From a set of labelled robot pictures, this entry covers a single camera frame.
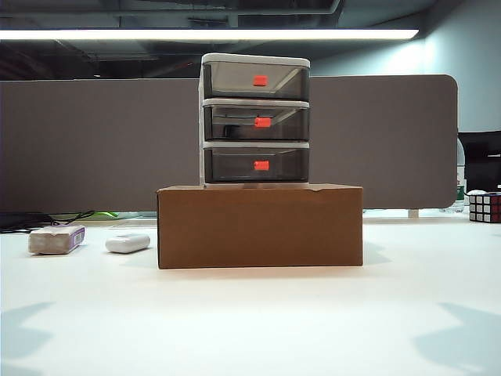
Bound brown cardboard box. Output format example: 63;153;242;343
156;183;364;269

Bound white earbud case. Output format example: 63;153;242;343
105;233;151;255

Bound brown fabric partition panel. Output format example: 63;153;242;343
0;74;460;215

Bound long ceiling light strip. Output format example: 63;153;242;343
0;27;420;41

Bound white eraser in purple sleeve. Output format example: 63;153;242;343
28;224;87;255

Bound clear bottle with green label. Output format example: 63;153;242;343
455;140;469;215

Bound black office chair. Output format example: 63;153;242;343
457;131;501;193

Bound black rubik's cube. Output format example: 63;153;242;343
468;190;501;224

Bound white plastic drawer cabinet frame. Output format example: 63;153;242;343
199;52;312;189

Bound black desk cables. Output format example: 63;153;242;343
0;210;97;233

